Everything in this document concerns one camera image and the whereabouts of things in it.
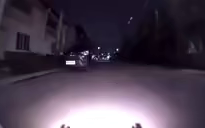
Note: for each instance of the vehicle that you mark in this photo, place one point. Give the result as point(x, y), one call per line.
point(102, 57)

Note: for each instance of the dark asphalt road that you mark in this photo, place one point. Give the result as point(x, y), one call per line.
point(103, 86)

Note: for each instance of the dark parked car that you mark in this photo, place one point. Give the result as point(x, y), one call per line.
point(75, 60)

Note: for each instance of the pole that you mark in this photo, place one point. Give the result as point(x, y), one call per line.
point(59, 33)

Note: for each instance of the robot's own part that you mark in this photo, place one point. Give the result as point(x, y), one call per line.
point(136, 126)
point(65, 126)

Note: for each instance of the dark trees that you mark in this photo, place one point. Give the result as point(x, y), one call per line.
point(166, 30)

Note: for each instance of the pavement with kerb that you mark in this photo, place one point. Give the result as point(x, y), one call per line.
point(23, 76)

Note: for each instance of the pale building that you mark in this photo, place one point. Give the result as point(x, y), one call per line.
point(26, 26)

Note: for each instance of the dark low wall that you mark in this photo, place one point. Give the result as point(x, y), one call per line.
point(23, 61)

